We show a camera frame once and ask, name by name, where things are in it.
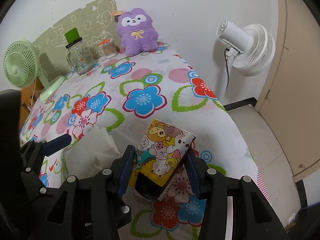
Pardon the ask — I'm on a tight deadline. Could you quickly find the cartoon yellow tissue pack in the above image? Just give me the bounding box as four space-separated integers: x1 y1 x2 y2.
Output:
129 119 196 200

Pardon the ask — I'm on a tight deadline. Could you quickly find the white tissue pack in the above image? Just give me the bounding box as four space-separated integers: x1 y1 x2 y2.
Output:
65 127 122 179

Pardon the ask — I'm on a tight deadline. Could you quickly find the wooden chair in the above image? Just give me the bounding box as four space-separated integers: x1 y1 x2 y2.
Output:
19 78 44 129

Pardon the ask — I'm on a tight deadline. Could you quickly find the green desk fan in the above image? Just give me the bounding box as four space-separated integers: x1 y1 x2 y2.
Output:
3 40 65 101

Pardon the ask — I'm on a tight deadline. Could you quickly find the glass jar green lid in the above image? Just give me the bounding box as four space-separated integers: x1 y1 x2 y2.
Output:
65 28 94 75

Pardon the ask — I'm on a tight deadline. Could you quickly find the floral tablecloth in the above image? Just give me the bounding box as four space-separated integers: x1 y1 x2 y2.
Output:
20 42 270 239

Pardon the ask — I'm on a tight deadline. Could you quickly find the beige door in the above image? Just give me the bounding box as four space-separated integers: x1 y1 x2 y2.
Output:
257 0 319 181

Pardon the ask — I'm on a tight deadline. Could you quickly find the cotton swab container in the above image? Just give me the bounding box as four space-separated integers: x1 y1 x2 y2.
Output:
97 39 118 59

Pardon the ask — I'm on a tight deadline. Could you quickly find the purple plush bunny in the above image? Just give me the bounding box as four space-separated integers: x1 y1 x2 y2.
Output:
116 8 158 57

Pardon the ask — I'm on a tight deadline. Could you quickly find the white standing fan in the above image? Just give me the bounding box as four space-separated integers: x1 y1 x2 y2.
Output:
216 21 276 101

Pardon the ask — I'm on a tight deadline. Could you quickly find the green patterned wall mat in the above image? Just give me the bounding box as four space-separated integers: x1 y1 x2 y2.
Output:
33 0 120 81

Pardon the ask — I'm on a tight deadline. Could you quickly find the black fan cable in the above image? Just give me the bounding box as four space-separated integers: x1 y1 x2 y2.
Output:
223 48 230 91

